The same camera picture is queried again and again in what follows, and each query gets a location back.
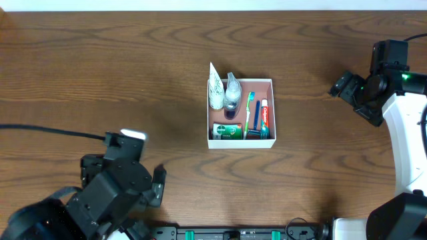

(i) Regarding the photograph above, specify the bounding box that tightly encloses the green Dettol soap box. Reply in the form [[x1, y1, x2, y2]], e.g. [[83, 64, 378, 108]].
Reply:
[[212, 123, 243, 140]]

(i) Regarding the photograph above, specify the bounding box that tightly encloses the Colgate toothpaste tube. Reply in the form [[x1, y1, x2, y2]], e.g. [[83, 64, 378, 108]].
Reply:
[[261, 99, 270, 139]]

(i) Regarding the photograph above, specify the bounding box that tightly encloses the green white toothbrush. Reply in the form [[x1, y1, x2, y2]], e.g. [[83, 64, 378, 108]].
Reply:
[[243, 91, 255, 140]]

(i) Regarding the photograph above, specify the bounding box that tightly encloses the blue disposable razor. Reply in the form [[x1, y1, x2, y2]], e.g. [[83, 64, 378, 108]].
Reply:
[[247, 100, 261, 139]]

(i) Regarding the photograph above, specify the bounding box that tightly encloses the cream box with pink inside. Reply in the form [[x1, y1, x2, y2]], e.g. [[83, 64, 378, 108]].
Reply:
[[206, 79, 277, 149]]

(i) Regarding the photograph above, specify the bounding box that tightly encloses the clear blue soap pump bottle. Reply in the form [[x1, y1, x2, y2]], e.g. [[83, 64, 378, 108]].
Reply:
[[224, 72, 242, 120]]

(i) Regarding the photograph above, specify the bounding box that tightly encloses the white Pantene tube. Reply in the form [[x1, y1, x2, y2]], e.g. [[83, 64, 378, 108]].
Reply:
[[208, 62, 225, 110]]

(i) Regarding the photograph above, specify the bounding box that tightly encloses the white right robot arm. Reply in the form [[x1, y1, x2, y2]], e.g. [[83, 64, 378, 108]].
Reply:
[[329, 69, 426, 239]]

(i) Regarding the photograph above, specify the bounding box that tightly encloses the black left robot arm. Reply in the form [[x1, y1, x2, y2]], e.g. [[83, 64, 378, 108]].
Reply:
[[1, 158, 167, 239]]

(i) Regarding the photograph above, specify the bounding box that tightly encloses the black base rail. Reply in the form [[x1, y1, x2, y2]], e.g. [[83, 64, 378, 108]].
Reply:
[[148, 217, 332, 240]]

